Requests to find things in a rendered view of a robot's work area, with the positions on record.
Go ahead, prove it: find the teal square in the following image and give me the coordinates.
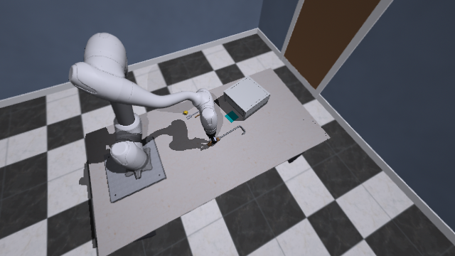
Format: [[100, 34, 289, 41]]
[[225, 111, 238, 122]]

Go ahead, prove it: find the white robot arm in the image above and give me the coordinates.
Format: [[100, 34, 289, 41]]
[[69, 33, 218, 178]]

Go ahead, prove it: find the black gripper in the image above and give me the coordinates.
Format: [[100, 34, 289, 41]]
[[206, 132, 217, 146]]

